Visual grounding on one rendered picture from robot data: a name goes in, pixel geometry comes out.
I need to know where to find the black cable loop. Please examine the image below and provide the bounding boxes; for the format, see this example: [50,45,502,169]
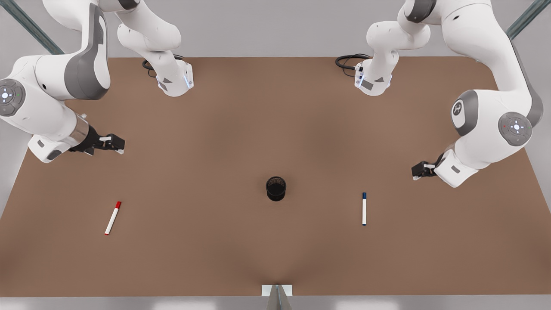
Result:
[142,54,185,79]
[335,53,372,78]

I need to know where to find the black mesh pen holder cup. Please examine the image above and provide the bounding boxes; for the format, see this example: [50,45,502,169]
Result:
[266,176,287,202]

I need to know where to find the white marker with red cap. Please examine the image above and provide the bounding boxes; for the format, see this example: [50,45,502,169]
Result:
[104,201,122,236]

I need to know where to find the silver frame post with foot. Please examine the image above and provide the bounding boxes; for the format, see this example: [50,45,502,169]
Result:
[261,284,293,310]

